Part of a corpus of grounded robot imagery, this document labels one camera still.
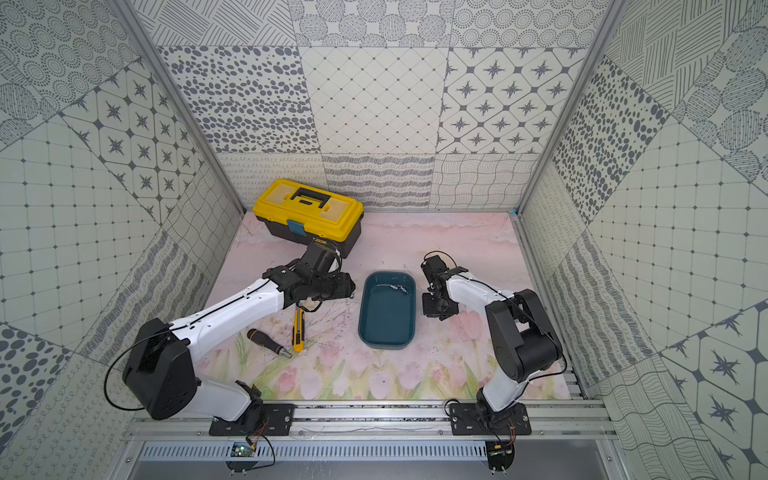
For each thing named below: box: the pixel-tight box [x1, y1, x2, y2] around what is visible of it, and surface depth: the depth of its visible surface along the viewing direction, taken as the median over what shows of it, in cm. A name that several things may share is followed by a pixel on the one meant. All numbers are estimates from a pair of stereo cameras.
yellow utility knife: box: [293, 309, 305, 353], surface depth 89 cm
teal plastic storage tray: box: [358, 271, 416, 350], surface depth 95 cm
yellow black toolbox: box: [253, 178, 365, 258], surface depth 101 cm
